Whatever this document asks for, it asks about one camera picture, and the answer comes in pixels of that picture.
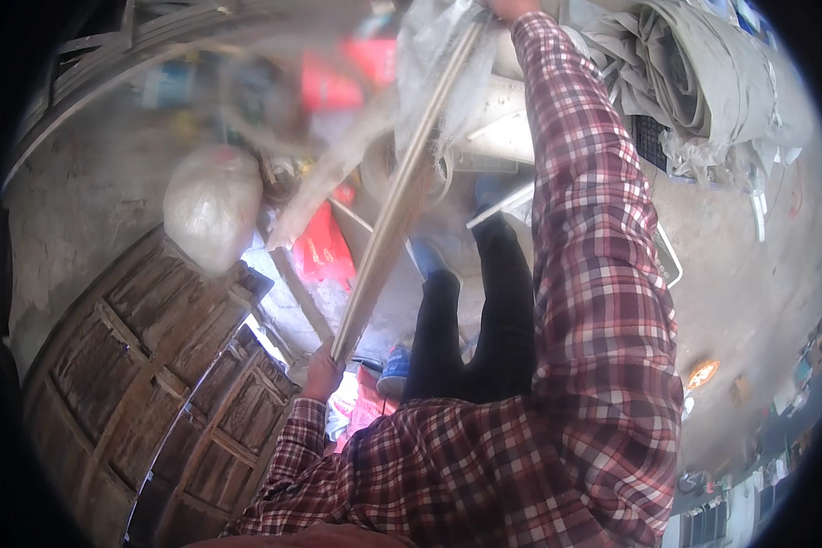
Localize person's right hand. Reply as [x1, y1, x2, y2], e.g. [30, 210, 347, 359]
[486, 0, 543, 23]

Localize person's left hand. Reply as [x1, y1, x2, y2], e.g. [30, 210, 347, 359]
[300, 341, 348, 405]

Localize long wooden slat bundle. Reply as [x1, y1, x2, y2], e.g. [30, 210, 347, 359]
[330, 16, 491, 365]

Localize pink plastic bag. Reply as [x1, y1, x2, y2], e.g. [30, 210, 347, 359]
[329, 363, 401, 454]

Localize blue shoe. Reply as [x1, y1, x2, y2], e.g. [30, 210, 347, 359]
[377, 344, 412, 401]

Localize red plastic bag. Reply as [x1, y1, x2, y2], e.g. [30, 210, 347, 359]
[292, 200, 357, 290]

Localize weathered wooden door panel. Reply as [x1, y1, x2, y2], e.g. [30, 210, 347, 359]
[22, 226, 275, 548]
[125, 323, 302, 548]

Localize person's legs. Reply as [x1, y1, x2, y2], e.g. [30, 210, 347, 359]
[401, 174, 539, 406]

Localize white filled sack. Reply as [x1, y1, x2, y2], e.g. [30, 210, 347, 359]
[162, 144, 264, 276]

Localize person's body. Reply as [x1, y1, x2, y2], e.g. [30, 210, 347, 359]
[186, 205, 686, 548]

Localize red cartons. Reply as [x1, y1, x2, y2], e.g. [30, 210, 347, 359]
[299, 36, 400, 114]

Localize clear plastic sheet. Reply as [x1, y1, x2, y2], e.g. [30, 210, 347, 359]
[392, 0, 502, 162]

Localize orange oval object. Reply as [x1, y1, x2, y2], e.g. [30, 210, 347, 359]
[686, 359, 721, 391]

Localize black plastic crate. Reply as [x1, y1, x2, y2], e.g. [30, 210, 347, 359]
[632, 114, 669, 174]

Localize cluttered shelf of goods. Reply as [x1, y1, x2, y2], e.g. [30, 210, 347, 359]
[661, 311, 822, 548]

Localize heap of grey tarpaulin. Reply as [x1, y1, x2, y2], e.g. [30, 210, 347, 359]
[562, 0, 815, 186]

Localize white metal frame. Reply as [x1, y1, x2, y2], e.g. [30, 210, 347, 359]
[653, 221, 685, 290]

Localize wooden lattice frame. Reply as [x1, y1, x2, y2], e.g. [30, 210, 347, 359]
[7, 0, 248, 186]

